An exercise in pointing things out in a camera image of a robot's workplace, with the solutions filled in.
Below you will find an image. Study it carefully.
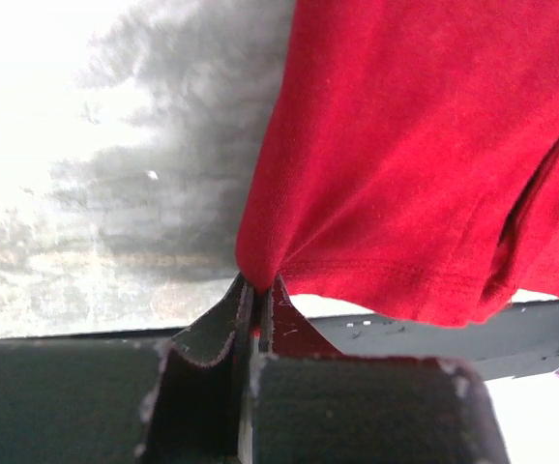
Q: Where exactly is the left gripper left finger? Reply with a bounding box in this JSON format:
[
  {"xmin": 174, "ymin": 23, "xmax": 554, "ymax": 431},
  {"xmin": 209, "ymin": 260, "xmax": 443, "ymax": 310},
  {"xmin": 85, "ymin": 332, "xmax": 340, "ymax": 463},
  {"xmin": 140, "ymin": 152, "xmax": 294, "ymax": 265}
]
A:
[{"xmin": 0, "ymin": 277, "xmax": 253, "ymax": 463}]

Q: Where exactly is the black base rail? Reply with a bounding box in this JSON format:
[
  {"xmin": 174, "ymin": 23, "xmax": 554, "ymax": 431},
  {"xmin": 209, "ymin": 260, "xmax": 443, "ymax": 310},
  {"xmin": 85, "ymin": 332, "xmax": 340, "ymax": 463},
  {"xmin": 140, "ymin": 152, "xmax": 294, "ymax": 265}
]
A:
[{"xmin": 311, "ymin": 302, "xmax": 559, "ymax": 380}]

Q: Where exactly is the dark red t shirt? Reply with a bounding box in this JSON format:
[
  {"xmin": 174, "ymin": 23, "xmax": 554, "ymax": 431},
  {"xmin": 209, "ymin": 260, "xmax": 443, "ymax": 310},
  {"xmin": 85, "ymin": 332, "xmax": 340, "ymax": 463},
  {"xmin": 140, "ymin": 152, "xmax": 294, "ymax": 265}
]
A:
[{"xmin": 236, "ymin": 1, "xmax": 559, "ymax": 327}]

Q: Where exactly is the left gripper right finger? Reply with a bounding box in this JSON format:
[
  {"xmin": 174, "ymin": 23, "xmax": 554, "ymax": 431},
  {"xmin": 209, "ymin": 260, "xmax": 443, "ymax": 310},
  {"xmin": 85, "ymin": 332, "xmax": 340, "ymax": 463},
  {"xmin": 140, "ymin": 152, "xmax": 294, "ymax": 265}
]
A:
[{"xmin": 248, "ymin": 279, "xmax": 509, "ymax": 463}]

